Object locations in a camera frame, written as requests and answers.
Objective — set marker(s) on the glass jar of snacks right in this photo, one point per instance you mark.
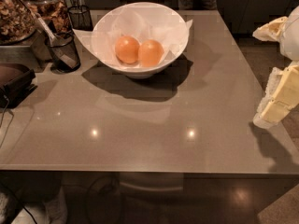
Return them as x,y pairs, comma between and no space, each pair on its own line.
52,10

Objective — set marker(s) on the orange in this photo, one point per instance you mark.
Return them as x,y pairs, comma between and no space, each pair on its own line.
150,53
126,49

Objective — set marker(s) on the white paper liner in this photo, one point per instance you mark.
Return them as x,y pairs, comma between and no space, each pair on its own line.
149,25

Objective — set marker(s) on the glass jar of snacks left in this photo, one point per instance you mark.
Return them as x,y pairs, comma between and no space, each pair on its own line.
16,22

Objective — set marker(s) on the black mesh cup rear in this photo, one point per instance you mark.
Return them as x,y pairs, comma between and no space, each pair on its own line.
80,18

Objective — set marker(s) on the black mesh cup front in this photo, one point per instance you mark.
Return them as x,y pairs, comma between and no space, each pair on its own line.
63,52

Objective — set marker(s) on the white ceramic bowl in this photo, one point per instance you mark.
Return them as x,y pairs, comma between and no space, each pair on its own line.
140,71

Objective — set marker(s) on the dark brown device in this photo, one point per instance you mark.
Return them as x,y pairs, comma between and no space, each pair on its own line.
15,83

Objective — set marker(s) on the glass jar of snacks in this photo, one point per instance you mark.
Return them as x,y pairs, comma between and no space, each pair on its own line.
16,22
52,10

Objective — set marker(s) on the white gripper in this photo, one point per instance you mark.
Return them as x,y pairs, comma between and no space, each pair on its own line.
291,37

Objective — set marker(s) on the metal scoop utensil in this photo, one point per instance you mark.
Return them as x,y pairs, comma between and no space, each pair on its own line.
46,25

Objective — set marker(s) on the black mesh cup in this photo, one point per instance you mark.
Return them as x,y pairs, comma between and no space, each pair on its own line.
63,52
80,18

